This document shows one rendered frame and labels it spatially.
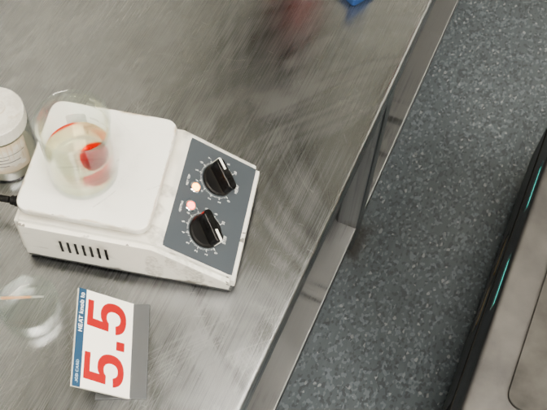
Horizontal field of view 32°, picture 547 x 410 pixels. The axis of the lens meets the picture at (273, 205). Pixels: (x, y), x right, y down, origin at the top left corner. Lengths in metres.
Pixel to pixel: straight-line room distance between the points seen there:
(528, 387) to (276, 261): 0.52
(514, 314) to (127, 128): 0.68
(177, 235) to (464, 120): 1.19
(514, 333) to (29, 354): 0.71
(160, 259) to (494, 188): 1.13
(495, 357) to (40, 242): 0.68
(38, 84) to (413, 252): 0.94
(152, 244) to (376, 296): 0.94
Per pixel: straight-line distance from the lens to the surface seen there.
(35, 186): 0.86
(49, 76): 1.04
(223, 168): 0.88
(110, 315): 0.86
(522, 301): 1.37
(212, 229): 0.85
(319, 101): 1.01
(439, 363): 1.70
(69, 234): 0.85
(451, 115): 1.97
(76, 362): 0.83
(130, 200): 0.84
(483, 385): 1.31
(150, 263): 0.86
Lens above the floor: 1.56
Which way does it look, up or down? 60 degrees down
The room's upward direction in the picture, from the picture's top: 5 degrees clockwise
